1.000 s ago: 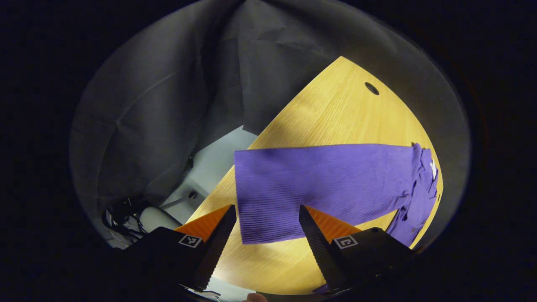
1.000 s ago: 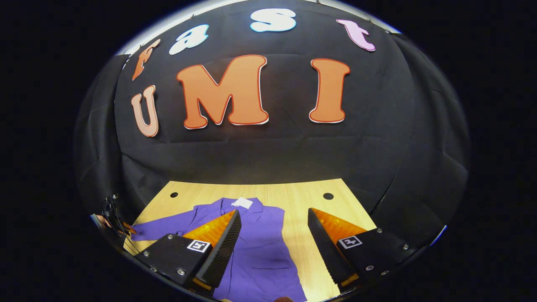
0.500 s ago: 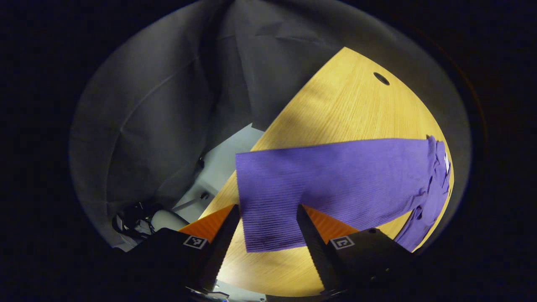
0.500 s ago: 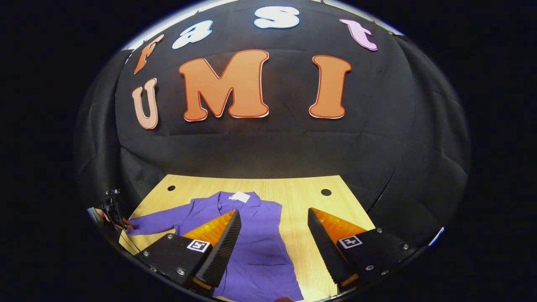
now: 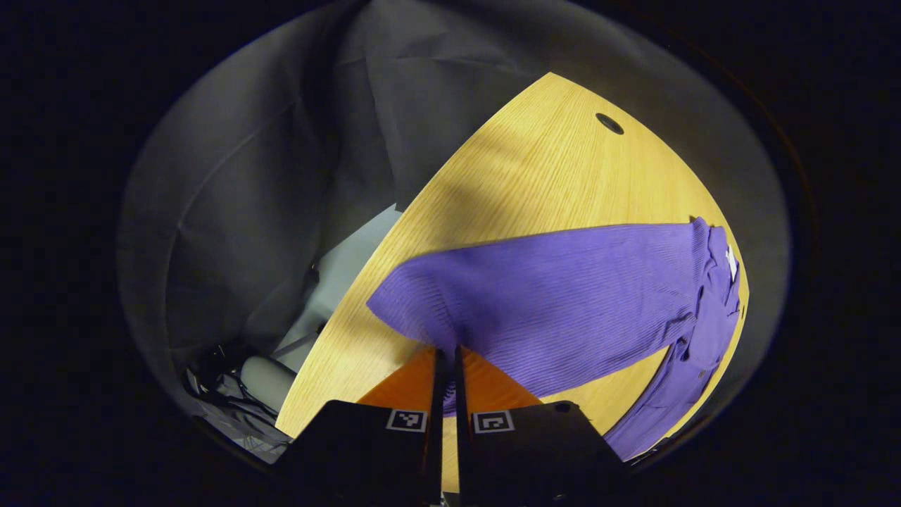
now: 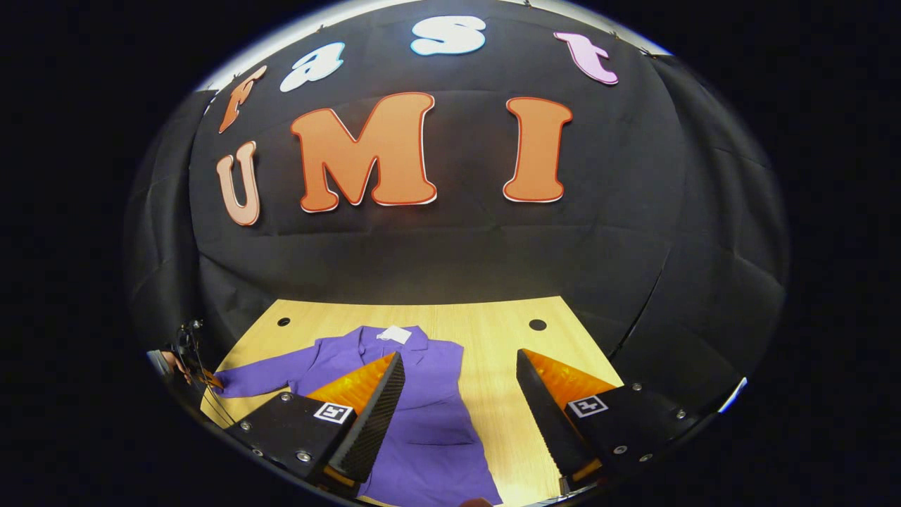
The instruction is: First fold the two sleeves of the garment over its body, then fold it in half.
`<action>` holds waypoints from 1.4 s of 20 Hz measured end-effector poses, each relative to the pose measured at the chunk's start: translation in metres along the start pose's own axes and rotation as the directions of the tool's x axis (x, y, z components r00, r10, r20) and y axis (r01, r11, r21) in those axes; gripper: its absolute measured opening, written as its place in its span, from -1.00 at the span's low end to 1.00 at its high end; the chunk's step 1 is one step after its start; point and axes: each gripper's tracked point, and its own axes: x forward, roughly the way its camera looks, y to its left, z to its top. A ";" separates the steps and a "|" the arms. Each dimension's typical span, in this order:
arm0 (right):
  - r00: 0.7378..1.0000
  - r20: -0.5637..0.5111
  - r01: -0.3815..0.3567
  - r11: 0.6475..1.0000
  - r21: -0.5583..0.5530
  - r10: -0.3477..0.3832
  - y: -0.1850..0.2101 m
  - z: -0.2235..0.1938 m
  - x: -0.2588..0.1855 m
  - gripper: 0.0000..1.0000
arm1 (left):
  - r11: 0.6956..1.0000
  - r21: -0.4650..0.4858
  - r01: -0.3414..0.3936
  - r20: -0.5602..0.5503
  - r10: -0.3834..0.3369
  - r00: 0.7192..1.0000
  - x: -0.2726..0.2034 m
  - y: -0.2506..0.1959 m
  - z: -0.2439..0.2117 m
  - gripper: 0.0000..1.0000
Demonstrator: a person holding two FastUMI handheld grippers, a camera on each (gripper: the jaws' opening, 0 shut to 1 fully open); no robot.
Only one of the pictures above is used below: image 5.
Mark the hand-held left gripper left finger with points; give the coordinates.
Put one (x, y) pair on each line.
(436, 394)

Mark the purple knit cardigan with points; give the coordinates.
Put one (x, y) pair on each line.
(549, 303)

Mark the grey table leg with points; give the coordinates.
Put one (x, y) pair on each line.
(267, 380)

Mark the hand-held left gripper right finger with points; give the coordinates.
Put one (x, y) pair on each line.
(461, 394)

